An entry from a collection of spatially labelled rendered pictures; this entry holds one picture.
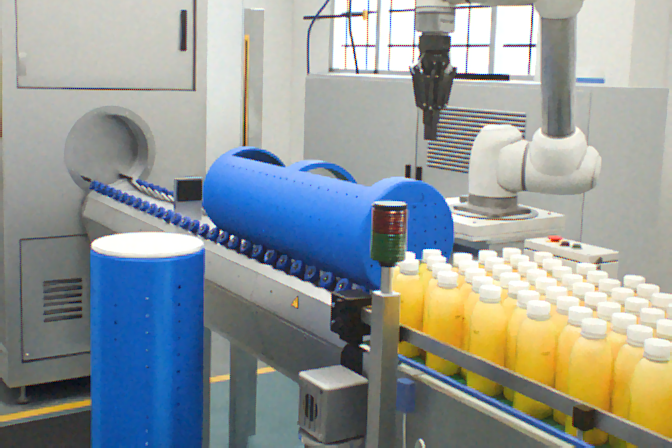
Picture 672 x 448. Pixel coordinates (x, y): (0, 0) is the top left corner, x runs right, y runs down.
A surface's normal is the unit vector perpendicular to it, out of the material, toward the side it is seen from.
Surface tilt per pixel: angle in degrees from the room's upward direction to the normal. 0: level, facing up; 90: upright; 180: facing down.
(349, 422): 90
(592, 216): 90
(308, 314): 70
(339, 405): 90
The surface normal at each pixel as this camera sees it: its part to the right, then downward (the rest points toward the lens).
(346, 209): -0.72, -0.43
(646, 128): 0.56, 0.14
